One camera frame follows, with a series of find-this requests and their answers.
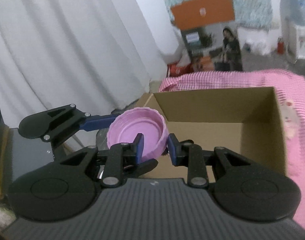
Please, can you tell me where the pink plastic lid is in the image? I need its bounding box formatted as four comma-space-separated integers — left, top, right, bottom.
106, 107, 169, 163

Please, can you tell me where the brown cardboard box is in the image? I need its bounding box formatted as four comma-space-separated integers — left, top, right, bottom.
137, 87, 287, 175

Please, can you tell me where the white curtain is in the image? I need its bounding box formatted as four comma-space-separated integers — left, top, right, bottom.
0, 0, 179, 127

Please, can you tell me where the pink checkered tablecloth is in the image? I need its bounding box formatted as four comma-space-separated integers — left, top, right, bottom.
158, 68, 305, 230

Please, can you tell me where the red thermos bottle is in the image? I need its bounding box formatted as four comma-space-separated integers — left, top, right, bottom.
277, 37, 285, 55

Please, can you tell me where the orange Philips box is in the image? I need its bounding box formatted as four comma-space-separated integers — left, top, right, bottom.
171, 0, 243, 73

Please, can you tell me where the water dispenser with bottle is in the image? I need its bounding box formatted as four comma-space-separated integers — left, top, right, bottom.
280, 0, 305, 61

